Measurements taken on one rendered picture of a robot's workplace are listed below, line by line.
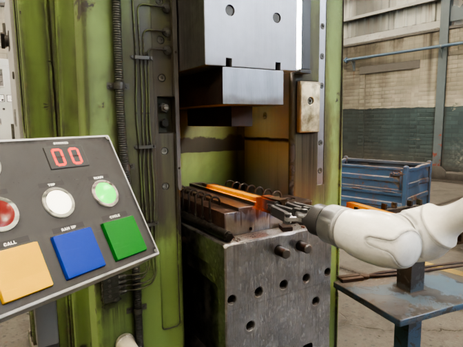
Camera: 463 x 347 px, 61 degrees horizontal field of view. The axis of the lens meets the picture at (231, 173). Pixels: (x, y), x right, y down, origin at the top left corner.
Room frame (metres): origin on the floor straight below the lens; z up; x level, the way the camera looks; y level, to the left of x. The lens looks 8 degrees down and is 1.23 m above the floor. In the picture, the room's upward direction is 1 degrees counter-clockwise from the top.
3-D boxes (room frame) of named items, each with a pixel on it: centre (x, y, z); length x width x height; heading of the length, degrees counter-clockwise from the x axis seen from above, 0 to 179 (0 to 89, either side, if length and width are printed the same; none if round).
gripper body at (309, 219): (0.92, -0.20, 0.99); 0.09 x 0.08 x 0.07; 32
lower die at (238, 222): (1.26, 0.04, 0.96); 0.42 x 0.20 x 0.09; 32
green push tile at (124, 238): (0.73, 0.21, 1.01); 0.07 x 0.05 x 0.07; 147
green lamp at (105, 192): (0.76, 0.25, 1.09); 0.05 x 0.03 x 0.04; 122
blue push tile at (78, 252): (0.65, 0.26, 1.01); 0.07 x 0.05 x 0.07; 147
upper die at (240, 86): (1.26, 0.04, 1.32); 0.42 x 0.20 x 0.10; 32
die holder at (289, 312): (1.30, 0.00, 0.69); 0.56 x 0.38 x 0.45; 32
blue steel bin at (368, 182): (4.89, -1.76, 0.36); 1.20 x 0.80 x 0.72; 45
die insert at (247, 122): (1.31, 0.04, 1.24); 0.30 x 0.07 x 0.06; 32
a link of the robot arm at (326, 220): (0.85, -0.23, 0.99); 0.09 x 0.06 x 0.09; 122
